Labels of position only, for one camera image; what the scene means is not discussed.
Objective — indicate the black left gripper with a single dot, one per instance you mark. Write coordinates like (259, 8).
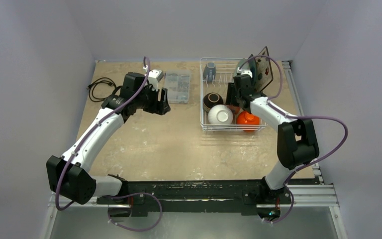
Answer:
(159, 107)

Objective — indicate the brown rimmed beige bowl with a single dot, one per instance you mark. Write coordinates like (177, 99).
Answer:
(210, 100)

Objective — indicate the white bowl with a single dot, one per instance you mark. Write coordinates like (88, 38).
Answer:
(220, 114)

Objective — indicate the grey printed mug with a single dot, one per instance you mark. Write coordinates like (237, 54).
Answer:
(209, 72)

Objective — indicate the orange bowl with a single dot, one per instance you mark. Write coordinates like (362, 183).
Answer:
(248, 120)

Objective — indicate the light green round plate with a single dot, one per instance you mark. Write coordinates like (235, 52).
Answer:
(245, 66)

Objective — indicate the square floral plate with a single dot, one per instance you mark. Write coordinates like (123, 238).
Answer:
(263, 73)

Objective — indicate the pink flowered mug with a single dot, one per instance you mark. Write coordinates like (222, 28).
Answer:
(235, 109)

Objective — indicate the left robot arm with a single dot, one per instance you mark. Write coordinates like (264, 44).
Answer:
(68, 174)

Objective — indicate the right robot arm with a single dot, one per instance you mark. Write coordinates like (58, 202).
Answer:
(297, 143)

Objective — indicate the clear plastic screw box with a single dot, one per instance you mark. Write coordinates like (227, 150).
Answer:
(178, 84)

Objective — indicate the white wire dish rack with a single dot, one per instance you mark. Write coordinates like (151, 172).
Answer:
(225, 69)

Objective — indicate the black table edge rail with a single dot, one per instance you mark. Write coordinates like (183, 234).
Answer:
(246, 197)

